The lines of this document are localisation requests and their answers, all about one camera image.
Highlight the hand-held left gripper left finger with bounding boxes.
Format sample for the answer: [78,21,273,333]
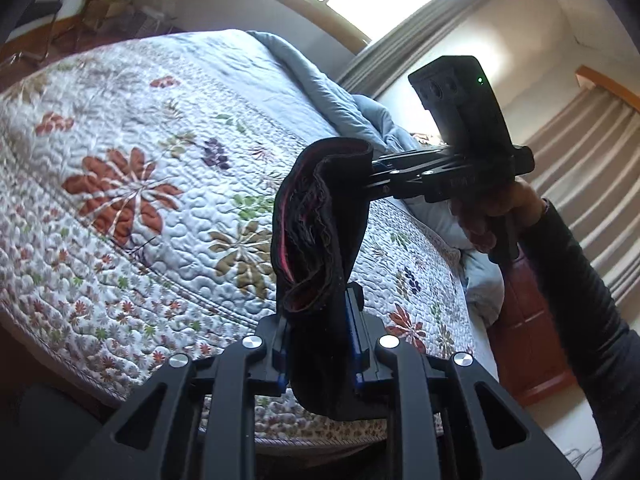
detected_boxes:
[65,310,291,480]

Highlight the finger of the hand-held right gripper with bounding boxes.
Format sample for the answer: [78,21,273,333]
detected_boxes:
[369,149,453,203]

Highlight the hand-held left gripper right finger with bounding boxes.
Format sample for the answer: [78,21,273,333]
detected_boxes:
[345,281,583,480]

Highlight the black pants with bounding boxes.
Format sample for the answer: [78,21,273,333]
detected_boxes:
[271,136,388,421]

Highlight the person's right forearm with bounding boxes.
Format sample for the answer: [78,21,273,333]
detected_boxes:
[517,199,640,480]

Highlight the person's right hand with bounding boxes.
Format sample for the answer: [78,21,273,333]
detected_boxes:
[449,179,547,257]

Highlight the grey curtain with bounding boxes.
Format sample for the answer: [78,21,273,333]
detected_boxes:
[335,0,506,98]

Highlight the grey-blue duvet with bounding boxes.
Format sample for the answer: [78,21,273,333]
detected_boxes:
[245,30,505,318]

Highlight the wooden bed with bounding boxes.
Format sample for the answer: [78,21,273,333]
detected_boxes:
[0,30,576,461]

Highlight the person's left leg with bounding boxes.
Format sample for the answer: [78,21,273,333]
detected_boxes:
[15,382,121,480]

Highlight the floral quilted bedspread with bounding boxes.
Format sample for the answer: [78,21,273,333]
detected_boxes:
[0,30,501,448]

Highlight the cardboard box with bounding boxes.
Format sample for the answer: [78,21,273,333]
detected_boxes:
[82,0,118,31]

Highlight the wire basket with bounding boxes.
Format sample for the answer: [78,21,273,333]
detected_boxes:
[120,7,176,41]

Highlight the black metal-frame chair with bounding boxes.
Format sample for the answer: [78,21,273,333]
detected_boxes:
[15,0,71,58]

